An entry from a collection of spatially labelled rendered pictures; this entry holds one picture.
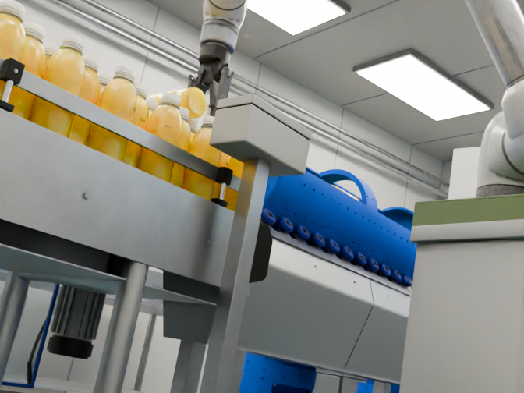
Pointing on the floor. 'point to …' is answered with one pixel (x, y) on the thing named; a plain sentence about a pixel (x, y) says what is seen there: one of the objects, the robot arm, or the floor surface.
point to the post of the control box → (235, 277)
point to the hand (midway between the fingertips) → (200, 126)
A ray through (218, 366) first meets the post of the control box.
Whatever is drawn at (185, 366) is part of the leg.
